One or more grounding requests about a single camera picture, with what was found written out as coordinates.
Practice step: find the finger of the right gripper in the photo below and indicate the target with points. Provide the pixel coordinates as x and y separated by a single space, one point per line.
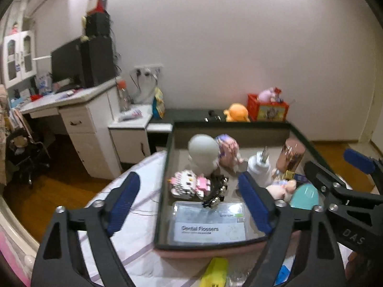
333 188
367 165

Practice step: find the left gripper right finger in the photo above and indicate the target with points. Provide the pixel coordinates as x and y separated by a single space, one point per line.
317 259

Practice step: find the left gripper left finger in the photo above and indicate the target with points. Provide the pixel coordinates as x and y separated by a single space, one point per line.
60 261

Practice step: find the teal oval case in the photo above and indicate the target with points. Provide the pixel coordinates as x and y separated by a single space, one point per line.
305 197

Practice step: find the small blue gold box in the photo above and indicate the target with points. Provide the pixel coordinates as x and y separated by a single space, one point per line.
299 178

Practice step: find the rose gold metal tin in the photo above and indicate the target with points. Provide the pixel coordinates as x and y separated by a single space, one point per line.
291 155

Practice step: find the white power adapter plug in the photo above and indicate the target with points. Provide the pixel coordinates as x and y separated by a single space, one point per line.
259 168

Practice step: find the clear glass bottle with cork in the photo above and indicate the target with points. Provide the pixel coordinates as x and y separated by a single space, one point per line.
236 277

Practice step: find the black rhinestone hair clip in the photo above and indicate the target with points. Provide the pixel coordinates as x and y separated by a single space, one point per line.
219 186

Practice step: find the white astronaut figurine silver visor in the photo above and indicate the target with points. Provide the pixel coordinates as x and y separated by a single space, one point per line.
203 153

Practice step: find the dental flossers clear pack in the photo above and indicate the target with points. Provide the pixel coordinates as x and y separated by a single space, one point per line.
191 224

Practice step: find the white pink block kitty figure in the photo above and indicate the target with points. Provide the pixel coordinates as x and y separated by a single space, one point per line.
187 185

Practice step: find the pale pink pig doll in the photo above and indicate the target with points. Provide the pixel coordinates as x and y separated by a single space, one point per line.
282 189

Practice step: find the pink building block figure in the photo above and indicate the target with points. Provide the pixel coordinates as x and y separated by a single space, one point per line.
230 156

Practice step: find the pink blanket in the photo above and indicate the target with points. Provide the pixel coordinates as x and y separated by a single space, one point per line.
11 269

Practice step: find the blue flat plastic piece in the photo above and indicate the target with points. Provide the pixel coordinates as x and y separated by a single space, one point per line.
282 276

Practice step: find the red printed storage crate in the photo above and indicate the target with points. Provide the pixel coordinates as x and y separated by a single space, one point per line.
268 112

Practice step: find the black office chair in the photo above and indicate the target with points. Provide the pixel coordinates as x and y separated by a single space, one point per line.
25 156

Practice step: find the pink plush toy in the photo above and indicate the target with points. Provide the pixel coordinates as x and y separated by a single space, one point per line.
270 95

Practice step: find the orange octopus plush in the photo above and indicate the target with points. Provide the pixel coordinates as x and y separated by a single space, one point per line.
236 113

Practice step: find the pink box with black rim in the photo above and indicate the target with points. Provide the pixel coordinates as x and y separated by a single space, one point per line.
251 137

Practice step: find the white low side cabinet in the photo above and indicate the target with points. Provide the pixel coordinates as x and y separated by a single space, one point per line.
130 133

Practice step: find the white desk with drawers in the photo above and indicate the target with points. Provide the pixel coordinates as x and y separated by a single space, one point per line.
86 115

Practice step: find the orange capped water bottle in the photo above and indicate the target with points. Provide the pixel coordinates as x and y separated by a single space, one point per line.
123 94

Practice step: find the yellow blue snack bag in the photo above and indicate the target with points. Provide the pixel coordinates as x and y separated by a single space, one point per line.
158 106

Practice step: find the black computer monitor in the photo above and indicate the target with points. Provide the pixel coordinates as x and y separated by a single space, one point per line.
66 65

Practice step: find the white glass door cabinet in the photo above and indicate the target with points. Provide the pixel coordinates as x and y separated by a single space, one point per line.
18 58

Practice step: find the black speaker box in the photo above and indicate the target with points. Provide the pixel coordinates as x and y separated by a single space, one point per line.
97 24

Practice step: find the red desk calendar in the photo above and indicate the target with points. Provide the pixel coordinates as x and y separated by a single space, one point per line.
95 6

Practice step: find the white wall power strip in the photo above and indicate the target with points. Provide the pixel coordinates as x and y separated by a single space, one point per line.
153 69

